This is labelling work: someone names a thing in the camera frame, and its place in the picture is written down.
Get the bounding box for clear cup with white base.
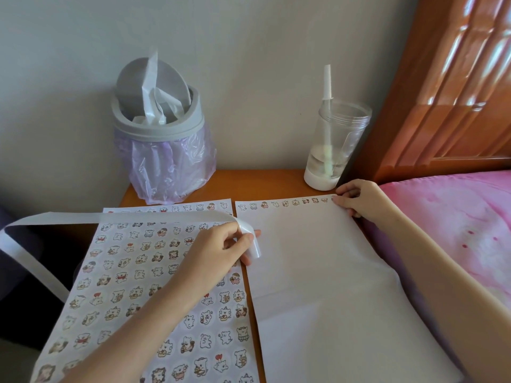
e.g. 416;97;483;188
303;98;373;191

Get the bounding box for wooden nightstand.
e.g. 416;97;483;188
119;169;340;383

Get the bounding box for person's left hand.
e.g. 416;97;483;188
175;222;262;294

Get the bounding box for person's right hand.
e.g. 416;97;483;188
331;179;395;224

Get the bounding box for person's left forearm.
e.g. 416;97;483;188
60;271;204;383

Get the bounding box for white backing scraps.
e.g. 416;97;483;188
131;51;184;126

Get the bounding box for rows of stuck cartoon stickers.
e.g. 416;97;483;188
38;201;252;383

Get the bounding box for short row of cartoon stickers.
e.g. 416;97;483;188
237;195;338;211

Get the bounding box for person's right forearm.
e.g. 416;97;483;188
377;203;511;383

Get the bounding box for purple plastic bin bag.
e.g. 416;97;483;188
114;125;218;205

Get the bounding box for long white sticker strip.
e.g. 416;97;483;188
0;211;262;304

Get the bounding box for pink floral bedding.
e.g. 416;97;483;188
363;170;511;312

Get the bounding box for white paper sheet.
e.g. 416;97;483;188
30;198;260;383
234;194;464;383

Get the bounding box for purple rolled mat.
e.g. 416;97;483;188
0;207;45;304

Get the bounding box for white straw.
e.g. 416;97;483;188
322;64;333;178

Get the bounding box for grey trash bin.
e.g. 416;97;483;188
110;56;205;142

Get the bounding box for wooden bed headboard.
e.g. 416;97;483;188
351;0;511;186

